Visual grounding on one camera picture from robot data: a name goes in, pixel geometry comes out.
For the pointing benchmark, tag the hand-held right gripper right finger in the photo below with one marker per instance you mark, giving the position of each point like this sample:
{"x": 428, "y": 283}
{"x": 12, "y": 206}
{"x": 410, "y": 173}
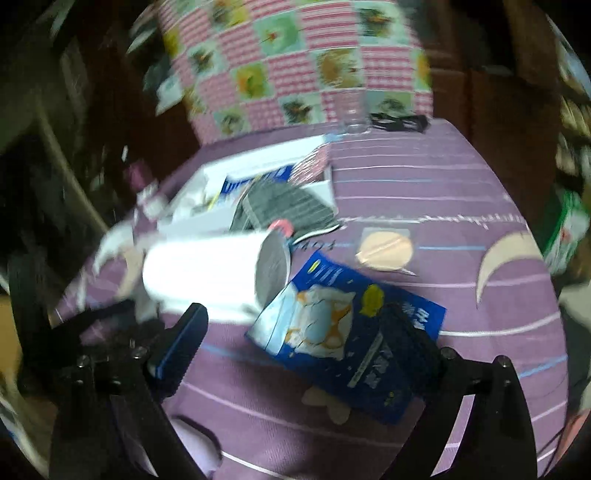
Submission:
{"x": 406, "y": 351}

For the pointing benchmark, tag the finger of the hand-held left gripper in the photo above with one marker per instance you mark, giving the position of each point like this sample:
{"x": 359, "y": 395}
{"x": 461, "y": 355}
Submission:
{"x": 99, "y": 314}

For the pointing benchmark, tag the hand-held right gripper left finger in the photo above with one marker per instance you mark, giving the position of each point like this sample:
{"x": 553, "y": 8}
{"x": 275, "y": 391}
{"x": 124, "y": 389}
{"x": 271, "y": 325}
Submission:
{"x": 178, "y": 351}

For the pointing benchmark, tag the white paper roll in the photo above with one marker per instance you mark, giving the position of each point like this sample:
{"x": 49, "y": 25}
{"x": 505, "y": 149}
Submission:
{"x": 198, "y": 272}

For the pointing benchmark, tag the dark blue cartoon packet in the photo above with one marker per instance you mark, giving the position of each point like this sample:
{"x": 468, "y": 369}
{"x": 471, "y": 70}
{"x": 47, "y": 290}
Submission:
{"x": 332, "y": 295}

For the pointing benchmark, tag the beige makeup puff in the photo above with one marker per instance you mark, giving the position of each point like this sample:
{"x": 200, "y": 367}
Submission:
{"x": 385, "y": 249}

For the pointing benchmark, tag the blue and white packet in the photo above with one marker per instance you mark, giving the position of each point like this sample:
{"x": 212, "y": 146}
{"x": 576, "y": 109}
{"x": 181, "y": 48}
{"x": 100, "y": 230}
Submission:
{"x": 249, "y": 184}

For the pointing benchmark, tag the grey checked pouch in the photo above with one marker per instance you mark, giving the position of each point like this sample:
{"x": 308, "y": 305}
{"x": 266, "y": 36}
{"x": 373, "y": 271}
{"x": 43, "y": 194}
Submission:
{"x": 286, "y": 205}

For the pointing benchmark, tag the pink glitter scrub sponge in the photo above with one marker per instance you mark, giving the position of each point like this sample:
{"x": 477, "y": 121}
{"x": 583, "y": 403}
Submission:
{"x": 311, "y": 164}

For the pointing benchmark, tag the white cardboard box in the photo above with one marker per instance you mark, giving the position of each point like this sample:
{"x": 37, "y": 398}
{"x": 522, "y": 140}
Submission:
{"x": 258, "y": 154}

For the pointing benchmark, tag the white paper towel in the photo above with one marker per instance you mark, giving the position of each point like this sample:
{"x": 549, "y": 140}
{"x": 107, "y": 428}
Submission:
{"x": 113, "y": 244}

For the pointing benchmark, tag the purple pump bottle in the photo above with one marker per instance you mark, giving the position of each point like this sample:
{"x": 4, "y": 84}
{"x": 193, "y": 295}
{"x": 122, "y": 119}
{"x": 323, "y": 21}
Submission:
{"x": 147, "y": 194}

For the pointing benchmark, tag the purple printed tablecloth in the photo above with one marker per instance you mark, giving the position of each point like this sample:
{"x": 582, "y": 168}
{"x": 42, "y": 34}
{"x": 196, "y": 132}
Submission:
{"x": 415, "y": 184}

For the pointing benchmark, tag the green and white box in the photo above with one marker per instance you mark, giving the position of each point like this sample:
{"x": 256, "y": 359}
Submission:
{"x": 563, "y": 230}

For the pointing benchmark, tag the dark wooden cabinet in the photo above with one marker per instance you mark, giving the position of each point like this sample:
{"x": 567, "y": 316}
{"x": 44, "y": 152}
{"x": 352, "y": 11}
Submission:
{"x": 92, "y": 115}

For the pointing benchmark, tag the black plastic object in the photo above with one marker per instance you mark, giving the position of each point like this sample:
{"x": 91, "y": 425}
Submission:
{"x": 399, "y": 122}

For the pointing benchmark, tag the clear glass cup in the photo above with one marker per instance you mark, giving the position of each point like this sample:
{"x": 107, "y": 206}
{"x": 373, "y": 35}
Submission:
{"x": 353, "y": 117}

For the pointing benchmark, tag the brown wooden cabinet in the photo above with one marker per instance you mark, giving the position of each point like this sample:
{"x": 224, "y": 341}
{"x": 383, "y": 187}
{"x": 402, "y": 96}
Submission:
{"x": 508, "y": 92}

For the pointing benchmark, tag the pink checked chair cover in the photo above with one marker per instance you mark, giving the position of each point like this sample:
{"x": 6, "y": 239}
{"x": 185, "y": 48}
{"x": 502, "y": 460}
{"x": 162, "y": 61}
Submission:
{"x": 286, "y": 55}

